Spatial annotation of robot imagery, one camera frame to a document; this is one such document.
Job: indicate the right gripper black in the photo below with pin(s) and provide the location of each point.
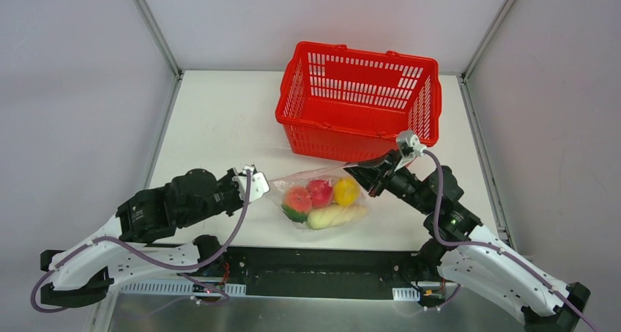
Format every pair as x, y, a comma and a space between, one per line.
383, 173

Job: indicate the yellow orange fruit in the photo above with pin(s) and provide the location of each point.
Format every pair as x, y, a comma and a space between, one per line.
346, 191

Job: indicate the clear pink zip top bag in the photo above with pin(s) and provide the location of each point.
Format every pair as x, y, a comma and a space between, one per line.
279, 186

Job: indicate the red apple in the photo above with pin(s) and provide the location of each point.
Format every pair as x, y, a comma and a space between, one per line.
321, 193

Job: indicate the white daikon radish toy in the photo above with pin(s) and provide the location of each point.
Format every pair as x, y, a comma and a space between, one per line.
335, 215

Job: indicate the orange pink peach toy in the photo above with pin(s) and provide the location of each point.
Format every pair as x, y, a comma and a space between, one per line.
298, 199

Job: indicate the green vegetable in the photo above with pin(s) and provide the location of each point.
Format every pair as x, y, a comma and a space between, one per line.
294, 215

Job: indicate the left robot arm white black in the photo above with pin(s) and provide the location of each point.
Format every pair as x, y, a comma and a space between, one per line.
129, 247

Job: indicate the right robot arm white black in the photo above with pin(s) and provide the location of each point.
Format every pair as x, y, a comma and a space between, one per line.
462, 249

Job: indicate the red plastic shopping basket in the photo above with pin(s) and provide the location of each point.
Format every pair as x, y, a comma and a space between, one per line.
344, 104

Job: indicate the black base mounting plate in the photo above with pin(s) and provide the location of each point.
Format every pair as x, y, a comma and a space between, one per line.
317, 273

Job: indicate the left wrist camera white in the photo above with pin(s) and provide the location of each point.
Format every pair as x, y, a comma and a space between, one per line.
252, 184

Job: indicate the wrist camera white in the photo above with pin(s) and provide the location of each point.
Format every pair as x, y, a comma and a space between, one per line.
252, 184
410, 147

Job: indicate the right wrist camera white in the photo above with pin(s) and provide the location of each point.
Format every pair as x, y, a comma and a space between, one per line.
410, 147

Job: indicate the left aluminium frame post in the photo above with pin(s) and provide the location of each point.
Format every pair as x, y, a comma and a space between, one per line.
156, 32

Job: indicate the aluminium frame post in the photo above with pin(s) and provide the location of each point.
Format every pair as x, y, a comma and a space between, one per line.
156, 32
491, 32

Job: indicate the right aluminium frame post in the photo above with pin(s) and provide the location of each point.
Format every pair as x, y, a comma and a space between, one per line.
491, 32

